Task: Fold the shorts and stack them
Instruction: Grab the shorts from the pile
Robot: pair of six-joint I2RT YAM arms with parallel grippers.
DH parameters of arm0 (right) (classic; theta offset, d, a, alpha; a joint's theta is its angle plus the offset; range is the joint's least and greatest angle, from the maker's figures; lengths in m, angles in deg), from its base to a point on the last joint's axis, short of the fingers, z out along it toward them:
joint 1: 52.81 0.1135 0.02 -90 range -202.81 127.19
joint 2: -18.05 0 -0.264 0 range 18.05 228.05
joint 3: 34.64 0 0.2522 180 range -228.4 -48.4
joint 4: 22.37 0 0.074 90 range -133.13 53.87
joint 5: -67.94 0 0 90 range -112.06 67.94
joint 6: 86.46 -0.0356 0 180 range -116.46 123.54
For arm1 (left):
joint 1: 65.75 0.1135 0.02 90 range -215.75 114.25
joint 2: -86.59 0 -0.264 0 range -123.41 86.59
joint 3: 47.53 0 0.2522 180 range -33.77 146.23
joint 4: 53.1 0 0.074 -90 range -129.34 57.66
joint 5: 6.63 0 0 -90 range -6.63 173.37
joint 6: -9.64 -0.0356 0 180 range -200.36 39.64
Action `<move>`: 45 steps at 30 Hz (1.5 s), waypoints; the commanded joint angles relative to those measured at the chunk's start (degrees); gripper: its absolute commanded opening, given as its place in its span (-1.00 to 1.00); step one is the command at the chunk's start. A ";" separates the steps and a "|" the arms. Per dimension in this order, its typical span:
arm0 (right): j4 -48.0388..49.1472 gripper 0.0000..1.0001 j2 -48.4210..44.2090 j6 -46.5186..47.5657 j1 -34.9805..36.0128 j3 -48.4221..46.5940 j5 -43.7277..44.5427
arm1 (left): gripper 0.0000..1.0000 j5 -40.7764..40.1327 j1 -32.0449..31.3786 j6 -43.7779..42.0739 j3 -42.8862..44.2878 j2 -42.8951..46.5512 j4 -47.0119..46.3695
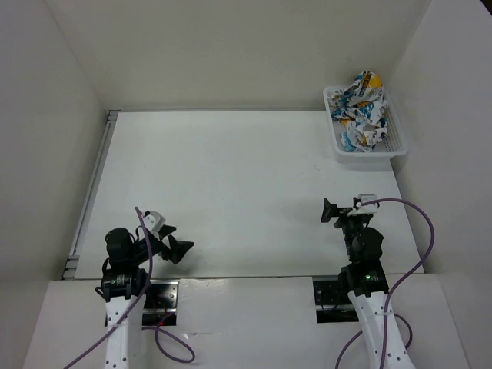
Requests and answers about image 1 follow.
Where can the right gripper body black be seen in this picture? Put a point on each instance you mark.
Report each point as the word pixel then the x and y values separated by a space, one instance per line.
pixel 350 224

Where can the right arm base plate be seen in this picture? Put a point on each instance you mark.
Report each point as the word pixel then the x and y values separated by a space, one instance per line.
pixel 331 302

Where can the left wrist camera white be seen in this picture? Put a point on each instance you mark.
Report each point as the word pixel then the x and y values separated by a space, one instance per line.
pixel 153 222

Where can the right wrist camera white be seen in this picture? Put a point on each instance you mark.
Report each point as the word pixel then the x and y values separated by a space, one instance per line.
pixel 365 204

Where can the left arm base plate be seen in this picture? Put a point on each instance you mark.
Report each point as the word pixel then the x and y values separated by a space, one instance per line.
pixel 161 304

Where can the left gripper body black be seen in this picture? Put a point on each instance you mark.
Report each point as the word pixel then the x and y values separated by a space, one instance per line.
pixel 141 248

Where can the printed white shorts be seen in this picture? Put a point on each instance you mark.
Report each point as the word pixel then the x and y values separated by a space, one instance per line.
pixel 360 109

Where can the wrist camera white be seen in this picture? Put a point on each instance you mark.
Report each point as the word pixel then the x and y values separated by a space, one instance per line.
pixel 365 204
pixel 153 222

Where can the aluminium table edge rail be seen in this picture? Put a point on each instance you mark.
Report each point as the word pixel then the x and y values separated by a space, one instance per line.
pixel 73 257

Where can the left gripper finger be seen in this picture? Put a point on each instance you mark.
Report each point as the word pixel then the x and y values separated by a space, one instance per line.
pixel 166 230
pixel 178 249

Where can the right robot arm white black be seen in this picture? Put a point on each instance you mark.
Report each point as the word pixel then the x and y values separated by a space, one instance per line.
pixel 364 282

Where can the white plastic basket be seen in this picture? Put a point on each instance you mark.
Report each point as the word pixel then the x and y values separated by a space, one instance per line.
pixel 395 144

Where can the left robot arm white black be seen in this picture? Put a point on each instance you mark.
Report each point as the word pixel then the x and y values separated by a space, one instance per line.
pixel 125 285

